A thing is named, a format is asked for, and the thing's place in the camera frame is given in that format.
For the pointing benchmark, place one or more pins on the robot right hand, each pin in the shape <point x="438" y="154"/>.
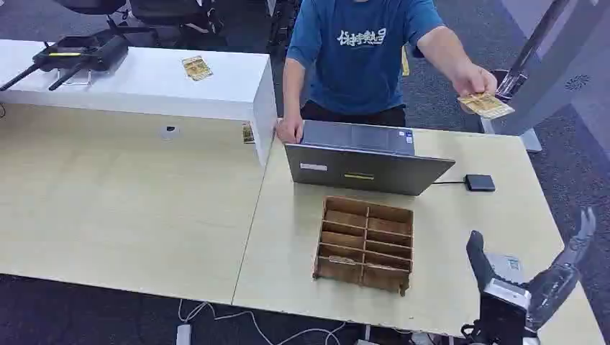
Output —
<point x="553" y="290"/>

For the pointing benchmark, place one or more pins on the person's left hand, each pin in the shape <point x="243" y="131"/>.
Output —
<point x="472" y="78"/>

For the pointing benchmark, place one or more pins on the person's right hand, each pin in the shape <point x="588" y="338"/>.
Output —
<point x="289" y="129"/>

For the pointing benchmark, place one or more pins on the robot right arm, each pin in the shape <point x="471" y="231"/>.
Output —
<point x="500" y="319"/>

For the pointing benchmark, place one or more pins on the white floor stand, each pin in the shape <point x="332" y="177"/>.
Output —
<point x="553" y="66"/>

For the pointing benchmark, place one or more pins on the grey laptop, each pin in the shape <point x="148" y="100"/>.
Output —
<point x="367" y="169"/>

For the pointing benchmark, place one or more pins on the person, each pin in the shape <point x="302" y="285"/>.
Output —
<point x="355" y="71"/>

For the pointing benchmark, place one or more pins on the black external drive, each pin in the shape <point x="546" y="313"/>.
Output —
<point x="480" y="183"/>

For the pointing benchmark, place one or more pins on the grey desk grommet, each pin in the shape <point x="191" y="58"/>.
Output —
<point x="169" y="133"/>

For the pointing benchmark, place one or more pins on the wooden compartment box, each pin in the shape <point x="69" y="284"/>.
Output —
<point x="364" y="245"/>

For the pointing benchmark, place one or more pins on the white raised shelf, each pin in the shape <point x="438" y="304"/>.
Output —
<point x="143" y="85"/>

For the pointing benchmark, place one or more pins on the black office chair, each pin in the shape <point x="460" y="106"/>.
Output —
<point x="176" y="14"/>
<point x="90" y="5"/>

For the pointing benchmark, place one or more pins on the black router with antennas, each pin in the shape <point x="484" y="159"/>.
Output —
<point x="81" y="52"/>

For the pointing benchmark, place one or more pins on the white power strip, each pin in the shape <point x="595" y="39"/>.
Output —
<point x="183" y="335"/>

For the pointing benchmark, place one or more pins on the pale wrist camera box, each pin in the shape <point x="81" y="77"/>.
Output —
<point x="507" y="267"/>

